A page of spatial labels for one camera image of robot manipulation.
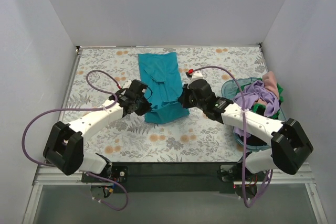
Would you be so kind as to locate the aluminium frame rail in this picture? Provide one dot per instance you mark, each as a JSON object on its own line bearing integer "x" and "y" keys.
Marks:
{"x": 56, "y": 198}

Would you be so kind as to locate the teal t shirt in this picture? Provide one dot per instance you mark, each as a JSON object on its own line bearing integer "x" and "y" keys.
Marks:
{"x": 161, "y": 73}

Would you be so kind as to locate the lilac t shirt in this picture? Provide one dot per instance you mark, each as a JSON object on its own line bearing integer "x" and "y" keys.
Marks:
{"x": 257, "y": 95}

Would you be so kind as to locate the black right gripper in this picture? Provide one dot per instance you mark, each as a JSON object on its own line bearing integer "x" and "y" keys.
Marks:
{"x": 184, "y": 98}

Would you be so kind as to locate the black t shirt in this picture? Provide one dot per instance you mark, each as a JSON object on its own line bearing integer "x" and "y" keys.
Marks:
{"x": 256, "y": 144}

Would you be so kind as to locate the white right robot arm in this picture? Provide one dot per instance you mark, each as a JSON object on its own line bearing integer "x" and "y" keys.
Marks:
{"x": 289, "y": 144}

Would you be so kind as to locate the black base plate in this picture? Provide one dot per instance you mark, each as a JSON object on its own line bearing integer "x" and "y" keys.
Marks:
{"x": 150, "y": 177}

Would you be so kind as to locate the green t shirt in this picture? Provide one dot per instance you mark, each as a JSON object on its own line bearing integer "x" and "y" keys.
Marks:
{"x": 281, "y": 94}

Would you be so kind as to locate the floral table mat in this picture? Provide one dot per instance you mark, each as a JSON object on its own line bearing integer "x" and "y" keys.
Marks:
{"x": 193, "y": 138}

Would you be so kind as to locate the pink t shirt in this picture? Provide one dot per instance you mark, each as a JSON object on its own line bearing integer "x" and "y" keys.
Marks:
{"x": 270, "y": 93}

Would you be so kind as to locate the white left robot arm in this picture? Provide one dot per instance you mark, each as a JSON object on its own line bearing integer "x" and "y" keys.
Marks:
{"x": 65, "y": 145}

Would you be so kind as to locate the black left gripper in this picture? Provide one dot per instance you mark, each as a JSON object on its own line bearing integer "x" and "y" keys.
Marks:
{"x": 145, "y": 106}

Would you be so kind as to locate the clear blue plastic bin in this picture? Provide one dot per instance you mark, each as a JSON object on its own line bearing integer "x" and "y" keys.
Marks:
{"x": 229, "y": 91}

